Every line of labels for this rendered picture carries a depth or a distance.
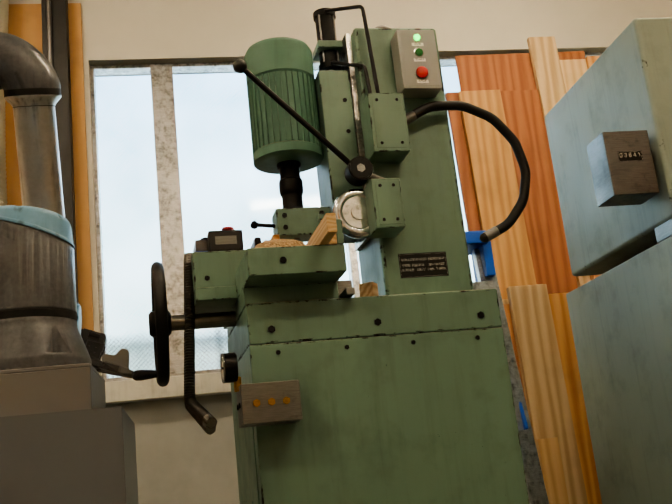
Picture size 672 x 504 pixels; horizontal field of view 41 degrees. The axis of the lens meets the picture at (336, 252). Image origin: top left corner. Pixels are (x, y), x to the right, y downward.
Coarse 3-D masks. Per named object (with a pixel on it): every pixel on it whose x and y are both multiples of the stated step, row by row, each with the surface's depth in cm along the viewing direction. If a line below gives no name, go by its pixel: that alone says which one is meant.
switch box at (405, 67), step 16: (400, 32) 224; (416, 32) 225; (432, 32) 226; (400, 48) 223; (432, 48) 225; (400, 64) 222; (416, 64) 222; (432, 64) 223; (400, 80) 223; (416, 80) 221; (432, 80) 222; (416, 96) 226; (432, 96) 227
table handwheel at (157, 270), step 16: (160, 272) 202; (160, 288) 198; (160, 304) 197; (160, 320) 196; (176, 320) 209; (208, 320) 211; (224, 320) 211; (160, 336) 196; (160, 352) 197; (160, 368) 199; (160, 384) 205
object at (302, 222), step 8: (280, 208) 220; (288, 208) 220; (296, 208) 221; (304, 208) 221; (312, 208) 221; (320, 208) 222; (328, 208) 222; (272, 216) 225; (280, 216) 219; (288, 216) 220; (296, 216) 220; (304, 216) 220; (312, 216) 221; (280, 224) 219; (288, 224) 219; (296, 224) 219; (304, 224) 220; (312, 224) 220; (280, 232) 218; (288, 232) 219; (296, 232) 219; (304, 232) 219; (312, 232) 220; (304, 240) 224
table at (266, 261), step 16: (256, 256) 188; (272, 256) 188; (288, 256) 189; (304, 256) 190; (320, 256) 190; (336, 256) 191; (240, 272) 199; (256, 272) 187; (272, 272) 187; (288, 272) 188; (304, 272) 189; (320, 272) 190; (336, 272) 191; (208, 288) 205; (224, 288) 206; (240, 288) 201; (208, 304) 209; (224, 304) 211
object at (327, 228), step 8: (328, 216) 183; (320, 224) 189; (328, 224) 183; (336, 224) 183; (320, 232) 189; (328, 232) 183; (336, 232) 183; (312, 240) 198; (320, 240) 190; (328, 240) 189
